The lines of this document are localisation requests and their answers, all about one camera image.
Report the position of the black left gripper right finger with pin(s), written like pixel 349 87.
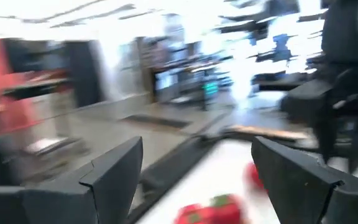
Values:
pixel 291 193

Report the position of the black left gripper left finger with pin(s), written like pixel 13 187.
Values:
pixel 113 186

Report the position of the red bell pepper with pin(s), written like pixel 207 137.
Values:
pixel 228 210
pixel 253 175

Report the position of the red tomato green calyx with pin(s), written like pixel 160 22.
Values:
pixel 191 214

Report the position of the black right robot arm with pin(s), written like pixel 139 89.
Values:
pixel 350 31

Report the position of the wooden table side board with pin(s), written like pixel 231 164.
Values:
pixel 269 132

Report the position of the black hazard striped floor mat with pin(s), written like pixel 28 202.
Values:
pixel 157 121

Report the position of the computer tower green light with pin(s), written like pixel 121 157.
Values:
pixel 210 88

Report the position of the black partition panel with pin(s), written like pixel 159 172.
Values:
pixel 84 74

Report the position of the black monitor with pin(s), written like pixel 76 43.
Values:
pixel 36 56

